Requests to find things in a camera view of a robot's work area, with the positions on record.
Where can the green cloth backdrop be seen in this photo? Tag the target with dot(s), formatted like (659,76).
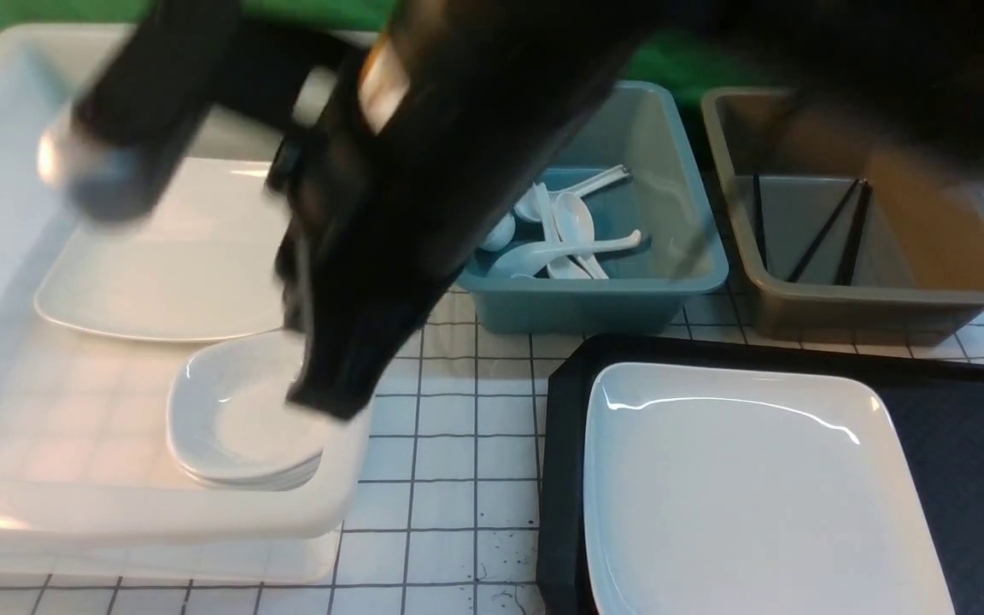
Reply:
(670,59)

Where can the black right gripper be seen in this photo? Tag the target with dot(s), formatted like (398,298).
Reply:
(425,140)

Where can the brown plastic bin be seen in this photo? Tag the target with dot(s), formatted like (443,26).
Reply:
(921,264)

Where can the blue plastic bin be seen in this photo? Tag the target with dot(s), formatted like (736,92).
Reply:
(680,256)

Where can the white rice plate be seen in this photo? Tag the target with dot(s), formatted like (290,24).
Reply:
(721,491)

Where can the white square plate in bin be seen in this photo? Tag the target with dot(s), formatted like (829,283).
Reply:
(200,269)

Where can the small white bowl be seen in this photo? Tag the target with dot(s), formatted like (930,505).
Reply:
(227,407)
(257,478)

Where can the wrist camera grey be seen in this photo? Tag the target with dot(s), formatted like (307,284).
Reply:
(114,150)

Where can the black chopstick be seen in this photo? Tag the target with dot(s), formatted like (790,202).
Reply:
(759,220)
(809,255)
(845,271)

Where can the black serving tray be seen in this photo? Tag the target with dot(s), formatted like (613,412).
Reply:
(936,406)

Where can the large white plastic bin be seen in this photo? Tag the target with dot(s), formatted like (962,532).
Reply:
(87,484)

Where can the white spoon long handle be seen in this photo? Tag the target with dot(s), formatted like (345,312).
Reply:
(526,209)

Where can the small white bowl in bin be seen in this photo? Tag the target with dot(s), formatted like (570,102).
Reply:
(257,478)

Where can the white spoon centre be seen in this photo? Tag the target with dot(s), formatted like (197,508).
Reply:
(572,220)

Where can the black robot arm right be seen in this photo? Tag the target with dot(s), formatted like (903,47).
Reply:
(915,68)

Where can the white spoon left pair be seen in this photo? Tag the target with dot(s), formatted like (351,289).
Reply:
(500,236)

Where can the white soup spoon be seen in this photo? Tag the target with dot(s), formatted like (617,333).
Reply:
(529,258)

